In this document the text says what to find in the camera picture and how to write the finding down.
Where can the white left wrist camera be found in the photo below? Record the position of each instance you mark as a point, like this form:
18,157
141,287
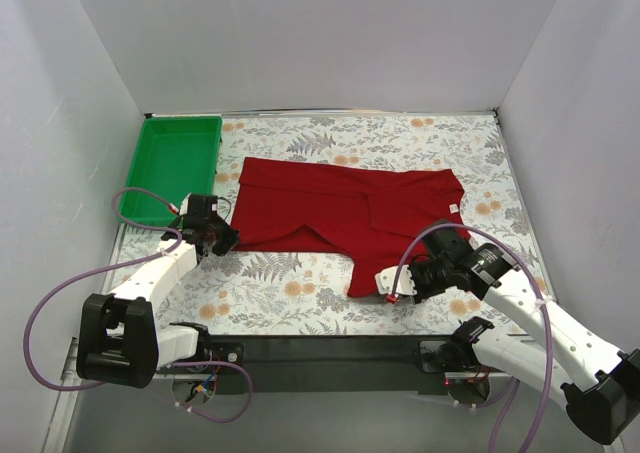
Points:
196,206

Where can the aluminium frame rail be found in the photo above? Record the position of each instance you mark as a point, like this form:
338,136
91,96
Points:
306,363

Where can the green plastic tray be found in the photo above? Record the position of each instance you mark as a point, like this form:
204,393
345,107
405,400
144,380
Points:
175,156

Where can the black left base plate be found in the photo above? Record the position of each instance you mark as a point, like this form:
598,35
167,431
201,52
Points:
228,352

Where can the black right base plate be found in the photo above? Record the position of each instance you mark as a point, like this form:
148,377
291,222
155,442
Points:
440,357

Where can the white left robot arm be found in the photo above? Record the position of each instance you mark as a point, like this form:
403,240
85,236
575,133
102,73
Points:
140,313

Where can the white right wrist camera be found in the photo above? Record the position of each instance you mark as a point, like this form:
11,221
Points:
396,285

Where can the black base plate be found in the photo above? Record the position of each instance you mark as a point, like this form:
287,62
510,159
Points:
440,357
228,352

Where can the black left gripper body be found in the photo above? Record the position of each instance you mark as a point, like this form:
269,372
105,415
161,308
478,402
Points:
218,238

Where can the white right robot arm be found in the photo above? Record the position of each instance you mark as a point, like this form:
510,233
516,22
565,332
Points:
540,333

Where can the red t shirt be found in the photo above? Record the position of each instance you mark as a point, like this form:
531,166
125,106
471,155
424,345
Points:
369,216

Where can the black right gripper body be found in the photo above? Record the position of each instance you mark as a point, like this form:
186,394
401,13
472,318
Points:
417,281

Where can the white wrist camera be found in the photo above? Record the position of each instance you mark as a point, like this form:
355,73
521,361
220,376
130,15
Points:
396,285
196,206

